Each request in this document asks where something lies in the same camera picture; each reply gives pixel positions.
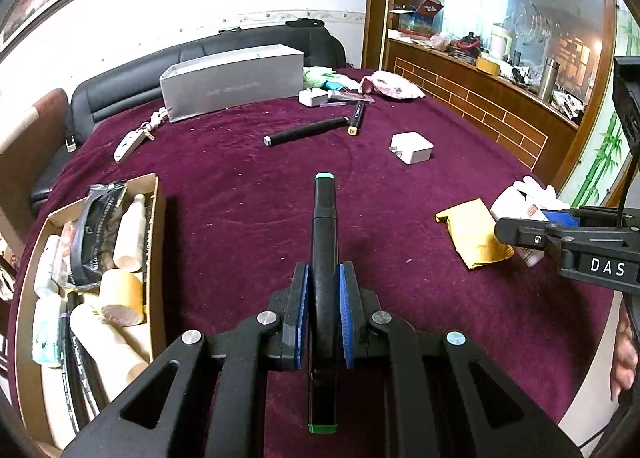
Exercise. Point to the black zipper pouch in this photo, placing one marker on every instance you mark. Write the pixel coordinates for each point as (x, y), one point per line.
(93, 245)

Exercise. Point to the white pill bottle red label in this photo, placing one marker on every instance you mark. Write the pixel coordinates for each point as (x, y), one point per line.
(513, 204)

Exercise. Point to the black marker green caps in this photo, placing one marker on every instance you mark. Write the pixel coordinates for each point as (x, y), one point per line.
(324, 309)

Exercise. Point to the dark red velvet bedspread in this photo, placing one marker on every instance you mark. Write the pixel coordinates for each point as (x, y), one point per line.
(239, 216)

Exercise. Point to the wooden brick-pattern counter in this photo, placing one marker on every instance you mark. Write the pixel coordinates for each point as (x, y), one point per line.
(531, 130)

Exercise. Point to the black leather sofa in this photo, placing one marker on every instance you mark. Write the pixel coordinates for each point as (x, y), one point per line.
(138, 82)

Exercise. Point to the yellow padded pouch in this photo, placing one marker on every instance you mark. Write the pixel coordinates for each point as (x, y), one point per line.
(471, 228)

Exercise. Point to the black marker grey caps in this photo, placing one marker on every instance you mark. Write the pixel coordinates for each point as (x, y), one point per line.
(302, 132)

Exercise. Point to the yellow label bottle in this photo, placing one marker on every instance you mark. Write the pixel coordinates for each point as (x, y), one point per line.
(121, 298)

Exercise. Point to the black marker tan caps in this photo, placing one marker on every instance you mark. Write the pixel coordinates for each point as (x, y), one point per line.
(356, 120)

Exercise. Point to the white power adapter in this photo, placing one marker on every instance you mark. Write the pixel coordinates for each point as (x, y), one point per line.
(411, 147)

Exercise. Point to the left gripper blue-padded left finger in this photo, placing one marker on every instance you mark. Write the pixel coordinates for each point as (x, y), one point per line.
(294, 319)

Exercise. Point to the small white charger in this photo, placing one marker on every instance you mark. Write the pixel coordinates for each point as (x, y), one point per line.
(313, 97)

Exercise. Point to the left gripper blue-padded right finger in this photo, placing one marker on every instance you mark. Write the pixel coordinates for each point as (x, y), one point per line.
(354, 324)

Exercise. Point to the green plastic packet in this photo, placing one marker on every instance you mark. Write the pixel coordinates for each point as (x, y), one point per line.
(326, 78)

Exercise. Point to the silver rectangular box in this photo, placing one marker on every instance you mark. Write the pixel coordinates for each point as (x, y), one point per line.
(233, 78)

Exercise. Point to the steel thermos cup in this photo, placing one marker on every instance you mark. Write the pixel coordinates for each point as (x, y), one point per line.
(547, 80)

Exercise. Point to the brown padded chair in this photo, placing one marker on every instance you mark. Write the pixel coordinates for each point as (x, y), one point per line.
(30, 137)

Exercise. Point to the pink white cloth bag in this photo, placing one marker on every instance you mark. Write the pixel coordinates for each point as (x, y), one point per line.
(391, 85)

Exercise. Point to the person's right hand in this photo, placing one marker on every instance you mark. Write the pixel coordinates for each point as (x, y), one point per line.
(625, 356)

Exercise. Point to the white lotion bottle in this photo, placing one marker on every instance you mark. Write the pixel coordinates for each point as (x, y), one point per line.
(128, 251)

